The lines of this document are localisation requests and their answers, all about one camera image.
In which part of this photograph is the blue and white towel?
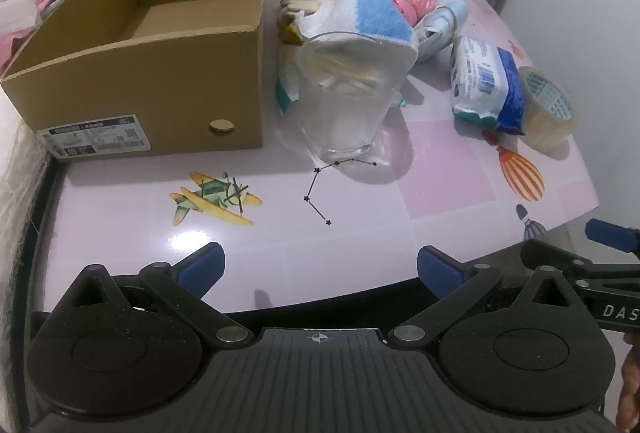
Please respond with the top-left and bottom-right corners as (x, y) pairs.
(300, 0), (420, 64)

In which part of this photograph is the brown cardboard box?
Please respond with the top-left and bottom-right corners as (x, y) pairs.
(0, 0), (272, 160)

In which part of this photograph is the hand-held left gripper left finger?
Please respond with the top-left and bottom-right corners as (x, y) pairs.
(55, 242), (251, 348)

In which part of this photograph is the light blue cloth roll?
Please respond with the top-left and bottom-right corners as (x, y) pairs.
(415, 0), (468, 62)

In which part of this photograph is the orange striped white cloth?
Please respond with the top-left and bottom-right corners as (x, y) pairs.
(276, 2), (337, 46)

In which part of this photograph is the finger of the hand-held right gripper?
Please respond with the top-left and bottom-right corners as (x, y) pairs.
(521, 240), (640, 289)
(586, 219), (640, 259)

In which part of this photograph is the clear packing tape roll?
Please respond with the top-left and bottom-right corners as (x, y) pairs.
(517, 65), (575, 151)

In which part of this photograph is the person's right hand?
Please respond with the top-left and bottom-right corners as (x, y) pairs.
(616, 333), (640, 433)

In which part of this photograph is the clear glass cup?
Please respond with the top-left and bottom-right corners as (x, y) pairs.
(297, 32), (403, 164)

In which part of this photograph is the blue and white tissue pack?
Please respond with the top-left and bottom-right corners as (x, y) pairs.
(449, 34), (528, 136)

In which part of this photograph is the pink plastic-wrapped roll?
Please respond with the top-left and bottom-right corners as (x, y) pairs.
(387, 0), (441, 26)

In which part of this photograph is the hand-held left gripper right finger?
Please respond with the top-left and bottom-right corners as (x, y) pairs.
(389, 245), (586, 354)

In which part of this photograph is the tan round puff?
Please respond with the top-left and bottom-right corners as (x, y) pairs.
(279, 0), (326, 21)

